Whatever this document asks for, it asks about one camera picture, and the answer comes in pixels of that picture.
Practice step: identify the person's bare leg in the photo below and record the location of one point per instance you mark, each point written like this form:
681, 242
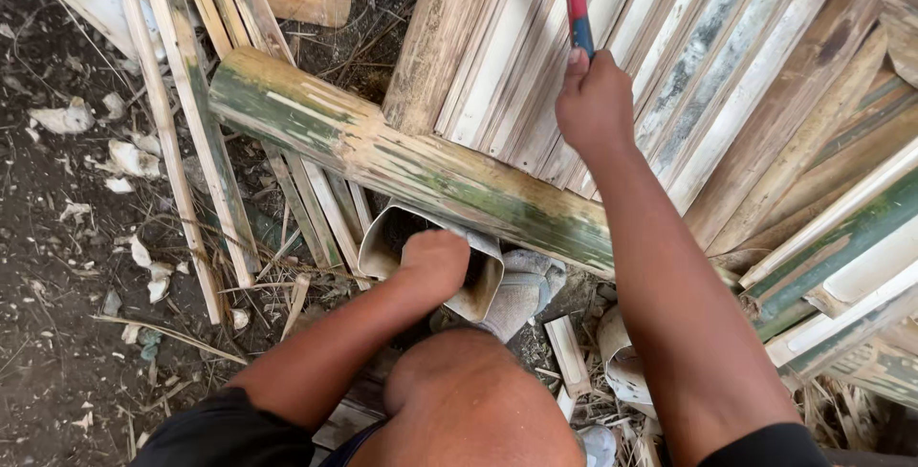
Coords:
466, 402

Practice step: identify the row of split bamboo slats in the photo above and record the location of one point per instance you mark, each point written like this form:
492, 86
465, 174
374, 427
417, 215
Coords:
667, 72

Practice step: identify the curved pale bamboo shell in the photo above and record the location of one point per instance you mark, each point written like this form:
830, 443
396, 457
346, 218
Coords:
622, 366

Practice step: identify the white rounded scrap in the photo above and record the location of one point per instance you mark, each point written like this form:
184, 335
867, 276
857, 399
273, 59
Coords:
599, 447

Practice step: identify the person's right hand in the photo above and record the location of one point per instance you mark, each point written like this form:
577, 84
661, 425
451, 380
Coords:
595, 108

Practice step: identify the grey knitted sock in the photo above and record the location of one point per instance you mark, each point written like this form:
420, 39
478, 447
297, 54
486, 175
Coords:
523, 291

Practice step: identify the white plastic sheet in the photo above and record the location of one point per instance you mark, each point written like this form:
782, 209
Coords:
107, 12

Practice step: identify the heap of halved bamboo poles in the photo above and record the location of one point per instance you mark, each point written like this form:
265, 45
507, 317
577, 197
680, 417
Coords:
853, 252

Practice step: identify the green-edged wide bamboo strip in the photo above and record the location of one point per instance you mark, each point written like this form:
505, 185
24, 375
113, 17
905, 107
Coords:
202, 119

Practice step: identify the dark blue shorts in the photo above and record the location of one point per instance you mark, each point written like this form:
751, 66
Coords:
351, 447

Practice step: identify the scattered white scraps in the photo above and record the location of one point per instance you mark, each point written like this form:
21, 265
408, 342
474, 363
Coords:
133, 159

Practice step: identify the thick green bamboo pole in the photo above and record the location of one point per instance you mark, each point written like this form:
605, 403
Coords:
401, 159

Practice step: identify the bundle of thin bamboo strips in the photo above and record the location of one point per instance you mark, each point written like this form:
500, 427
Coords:
315, 209

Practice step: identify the black shirt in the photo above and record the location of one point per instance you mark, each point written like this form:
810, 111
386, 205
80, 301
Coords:
222, 431

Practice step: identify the long pale bamboo strip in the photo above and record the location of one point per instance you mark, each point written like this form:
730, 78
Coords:
166, 133

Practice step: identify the person's left hand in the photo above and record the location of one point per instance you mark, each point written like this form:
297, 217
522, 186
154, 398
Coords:
434, 263

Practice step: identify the short flat bamboo piece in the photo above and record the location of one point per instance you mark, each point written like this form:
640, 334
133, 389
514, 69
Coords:
568, 356

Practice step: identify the dented grey metal can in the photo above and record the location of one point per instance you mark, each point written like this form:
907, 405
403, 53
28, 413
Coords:
473, 288

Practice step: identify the weathered wooden board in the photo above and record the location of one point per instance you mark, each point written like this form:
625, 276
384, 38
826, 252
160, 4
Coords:
348, 413

